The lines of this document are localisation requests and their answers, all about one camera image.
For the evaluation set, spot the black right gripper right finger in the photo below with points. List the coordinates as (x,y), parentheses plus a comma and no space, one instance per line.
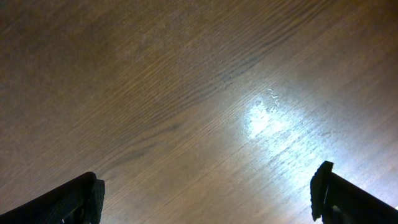
(335,200)

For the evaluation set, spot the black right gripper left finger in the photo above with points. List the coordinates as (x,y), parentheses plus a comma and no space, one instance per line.
(78,201)

